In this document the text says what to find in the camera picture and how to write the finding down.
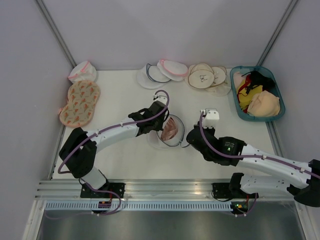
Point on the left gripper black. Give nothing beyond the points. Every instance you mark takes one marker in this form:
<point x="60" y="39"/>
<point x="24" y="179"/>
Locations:
<point x="159" y="127"/>

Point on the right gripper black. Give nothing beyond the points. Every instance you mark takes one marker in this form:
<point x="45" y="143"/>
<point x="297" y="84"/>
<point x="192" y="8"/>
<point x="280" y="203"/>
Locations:
<point x="196" y="125"/>

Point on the dusty pink bra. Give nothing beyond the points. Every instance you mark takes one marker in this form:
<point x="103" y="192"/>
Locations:
<point x="170" y="130"/>

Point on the blue-trimmed white mesh laundry bag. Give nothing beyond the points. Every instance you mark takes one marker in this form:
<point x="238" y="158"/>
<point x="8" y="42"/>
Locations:
<point x="154" y="140"/>

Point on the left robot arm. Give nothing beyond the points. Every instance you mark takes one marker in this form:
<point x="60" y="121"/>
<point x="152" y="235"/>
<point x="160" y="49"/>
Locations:
<point x="79" y="152"/>

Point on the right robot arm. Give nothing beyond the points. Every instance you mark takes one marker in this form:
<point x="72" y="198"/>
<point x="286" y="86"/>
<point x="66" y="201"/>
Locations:
<point x="283" y="176"/>

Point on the blue-trimmed mesh bag centre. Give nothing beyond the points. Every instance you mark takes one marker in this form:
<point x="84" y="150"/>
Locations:
<point x="151" y="78"/>

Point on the beige laundry bag back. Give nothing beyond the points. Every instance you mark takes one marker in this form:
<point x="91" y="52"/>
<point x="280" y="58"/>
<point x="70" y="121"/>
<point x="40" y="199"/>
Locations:
<point x="221" y="85"/>

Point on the beige laundry bag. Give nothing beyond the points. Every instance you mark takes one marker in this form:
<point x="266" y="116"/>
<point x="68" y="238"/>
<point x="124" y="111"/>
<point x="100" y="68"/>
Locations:
<point x="221" y="85"/>
<point x="200" y="76"/>

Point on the pink-trimmed mesh bag centre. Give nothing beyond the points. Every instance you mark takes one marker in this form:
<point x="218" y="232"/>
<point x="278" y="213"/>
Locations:
<point x="175" y="71"/>

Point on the pink-trimmed mesh bag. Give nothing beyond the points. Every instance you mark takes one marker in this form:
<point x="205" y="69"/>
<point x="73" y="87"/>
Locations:
<point x="175" y="71"/>
<point x="83" y="71"/>

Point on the beige laundry bag front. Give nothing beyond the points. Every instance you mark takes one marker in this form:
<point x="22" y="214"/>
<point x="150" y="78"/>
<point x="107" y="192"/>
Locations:
<point x="200" y="76"/>

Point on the yellow bra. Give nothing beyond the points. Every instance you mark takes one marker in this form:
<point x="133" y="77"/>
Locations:
<point x="245" y="94"/>

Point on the pale pink bra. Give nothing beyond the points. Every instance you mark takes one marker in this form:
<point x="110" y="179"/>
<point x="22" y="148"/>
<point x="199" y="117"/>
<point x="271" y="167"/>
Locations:
<point x="239" y="80"/>

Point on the peach bra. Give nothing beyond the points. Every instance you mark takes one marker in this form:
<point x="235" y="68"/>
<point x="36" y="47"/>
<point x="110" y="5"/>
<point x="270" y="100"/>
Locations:
<point x="264" y="104"/>

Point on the floral patterned laundry bag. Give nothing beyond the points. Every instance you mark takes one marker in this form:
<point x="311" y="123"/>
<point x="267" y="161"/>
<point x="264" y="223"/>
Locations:
<point x="82" y="98"/>

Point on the black bra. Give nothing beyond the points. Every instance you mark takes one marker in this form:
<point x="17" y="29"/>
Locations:
<point x="256" y="78"/>

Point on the pink-trimmed mesh bag left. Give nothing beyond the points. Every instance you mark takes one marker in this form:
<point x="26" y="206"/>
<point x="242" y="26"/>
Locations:
<point x="83" y="71"/>

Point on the teal plastic basket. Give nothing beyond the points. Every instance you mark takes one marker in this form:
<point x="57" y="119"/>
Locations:
<point x="243" y="114"/>

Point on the right corner aluminium profile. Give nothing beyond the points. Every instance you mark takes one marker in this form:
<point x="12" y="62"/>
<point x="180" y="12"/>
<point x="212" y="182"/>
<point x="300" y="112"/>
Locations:
<point x="278" y="30"/>

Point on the corner aluminium profile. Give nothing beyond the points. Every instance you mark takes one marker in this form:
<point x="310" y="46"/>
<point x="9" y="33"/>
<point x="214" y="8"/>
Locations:
<point x="278" y="30"/>
<point x="55" y="31"/>

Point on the left corner aluminium profile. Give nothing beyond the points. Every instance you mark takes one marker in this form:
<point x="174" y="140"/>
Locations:
<point x="55" y="31"/>

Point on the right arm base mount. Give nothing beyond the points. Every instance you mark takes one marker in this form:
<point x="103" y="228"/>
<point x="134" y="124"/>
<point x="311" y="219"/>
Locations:
<point x="221" y="192"/>

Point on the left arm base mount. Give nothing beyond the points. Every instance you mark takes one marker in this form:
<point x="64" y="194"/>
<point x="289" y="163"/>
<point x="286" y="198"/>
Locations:
<point x="107" y="191"/>

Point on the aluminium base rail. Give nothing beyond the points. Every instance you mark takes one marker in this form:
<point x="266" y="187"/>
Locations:
<point x="179" y="189"/>

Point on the white slotted cable duct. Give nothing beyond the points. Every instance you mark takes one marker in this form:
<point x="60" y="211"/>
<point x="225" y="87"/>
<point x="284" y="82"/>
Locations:
<point x="143" y="206"/>

